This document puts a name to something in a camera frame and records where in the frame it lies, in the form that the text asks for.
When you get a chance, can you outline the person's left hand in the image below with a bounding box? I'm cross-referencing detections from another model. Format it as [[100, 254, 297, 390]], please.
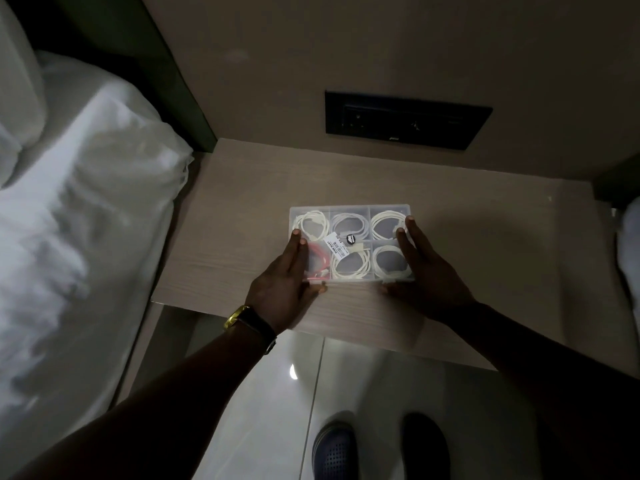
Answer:
[[244, 230, 329, 336]]

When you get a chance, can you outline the person's right hand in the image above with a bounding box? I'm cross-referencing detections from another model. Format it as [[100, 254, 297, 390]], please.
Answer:
[[382, 216, 476, 326]]

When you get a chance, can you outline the clear plastic compartment box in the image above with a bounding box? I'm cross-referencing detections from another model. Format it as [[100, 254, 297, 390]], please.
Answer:
[[289, 204, 416, 285]]

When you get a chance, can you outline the person's right forearm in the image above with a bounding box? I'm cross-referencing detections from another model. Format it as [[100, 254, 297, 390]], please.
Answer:
[[444, 302, 640, 480]]

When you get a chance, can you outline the person's left forearm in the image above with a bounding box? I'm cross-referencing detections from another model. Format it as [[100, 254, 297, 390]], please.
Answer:
[[9, 315, 277, 480]]

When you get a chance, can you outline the white paper label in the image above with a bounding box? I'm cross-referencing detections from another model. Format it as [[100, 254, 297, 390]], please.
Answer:
[[322, 233, 351, 259]]

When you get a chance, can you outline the person's left dark shoe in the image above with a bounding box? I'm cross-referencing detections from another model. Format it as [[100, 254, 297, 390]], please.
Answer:
[[312, 421, 359, 480]]

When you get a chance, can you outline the person's dark shoe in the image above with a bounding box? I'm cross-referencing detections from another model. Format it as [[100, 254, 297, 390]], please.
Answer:
[[312, 421, 359, 480], [400, 413, 451, 480]]

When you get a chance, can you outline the person's right dark shoe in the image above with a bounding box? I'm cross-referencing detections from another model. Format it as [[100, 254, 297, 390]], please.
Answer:
[[400, 413, 451, 480]]

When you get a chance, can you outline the white duvet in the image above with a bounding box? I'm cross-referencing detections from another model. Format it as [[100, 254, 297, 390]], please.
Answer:
[[0, 50, 195, 480]]

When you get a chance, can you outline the white cloth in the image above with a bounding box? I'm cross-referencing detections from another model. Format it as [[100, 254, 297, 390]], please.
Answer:
[[617, 197, 640, 323]]

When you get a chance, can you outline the dark green headboard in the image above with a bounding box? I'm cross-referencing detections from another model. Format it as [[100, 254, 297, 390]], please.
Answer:
[[10, 0, 219, 153]]

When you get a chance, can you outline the white pillow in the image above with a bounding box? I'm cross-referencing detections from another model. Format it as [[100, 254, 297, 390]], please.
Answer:
[[0, 0, 49, 188]]

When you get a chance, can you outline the coiled white cable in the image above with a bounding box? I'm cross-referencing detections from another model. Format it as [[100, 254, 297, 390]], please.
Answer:
[[372, 245, 414, 281], [292, 210, 331, 241], [370, 210, 409, 242], [331, 212, 370, 240], [331, 244, 372, 282]]

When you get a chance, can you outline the coiled red cable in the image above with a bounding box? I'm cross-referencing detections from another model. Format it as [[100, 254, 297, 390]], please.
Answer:
[[305, 243, 331, 283]]

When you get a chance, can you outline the gold wristwatch with black strap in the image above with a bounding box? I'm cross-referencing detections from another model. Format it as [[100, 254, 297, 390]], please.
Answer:
[[222, 305, 278, 356]]

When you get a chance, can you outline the black wall switch panel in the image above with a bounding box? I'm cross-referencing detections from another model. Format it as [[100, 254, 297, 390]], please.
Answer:
[[325, 91, 494, 151]]

